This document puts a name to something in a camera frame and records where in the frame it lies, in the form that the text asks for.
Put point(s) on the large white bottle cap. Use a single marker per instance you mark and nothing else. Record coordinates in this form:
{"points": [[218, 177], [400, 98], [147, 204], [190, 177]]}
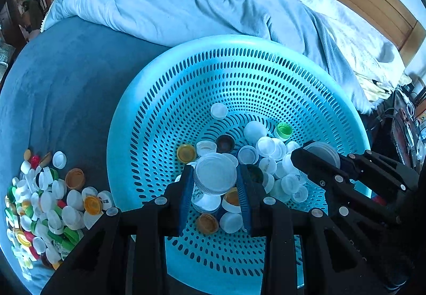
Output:
{"points": [[215, 173]]}

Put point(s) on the pale yellow sheet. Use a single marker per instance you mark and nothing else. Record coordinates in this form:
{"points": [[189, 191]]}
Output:
{"points": [[379, 86]]}

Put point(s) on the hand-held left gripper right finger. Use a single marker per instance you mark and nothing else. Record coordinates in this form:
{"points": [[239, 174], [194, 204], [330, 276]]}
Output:
{"points": [[245, 201]]}

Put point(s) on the pile of plastic bottle caps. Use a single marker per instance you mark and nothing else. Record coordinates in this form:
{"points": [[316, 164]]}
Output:
{"points": [[50, 215], [266, 148]]}

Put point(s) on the green hanging garment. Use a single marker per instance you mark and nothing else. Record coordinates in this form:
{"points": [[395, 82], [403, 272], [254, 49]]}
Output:
{"points": [[33, 13]]}

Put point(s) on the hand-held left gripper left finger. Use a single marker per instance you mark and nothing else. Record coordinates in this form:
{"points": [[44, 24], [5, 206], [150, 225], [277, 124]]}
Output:
{"points": [[187, 201]]}

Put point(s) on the cluttered bedside table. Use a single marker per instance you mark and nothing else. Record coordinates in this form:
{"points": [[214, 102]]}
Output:
{"points": [[407, 125]]}

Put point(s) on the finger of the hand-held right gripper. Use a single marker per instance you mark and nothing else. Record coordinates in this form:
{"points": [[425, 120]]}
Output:
{"points": [[376, 165], [316, 172]]}

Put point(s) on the pale grey round lid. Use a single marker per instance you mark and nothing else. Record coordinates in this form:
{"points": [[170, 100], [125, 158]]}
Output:
{"points": [[322, 150]]}

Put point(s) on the light blue perforated basket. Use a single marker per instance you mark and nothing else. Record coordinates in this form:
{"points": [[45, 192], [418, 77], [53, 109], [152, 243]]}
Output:
{"points": [[233, 75]]}

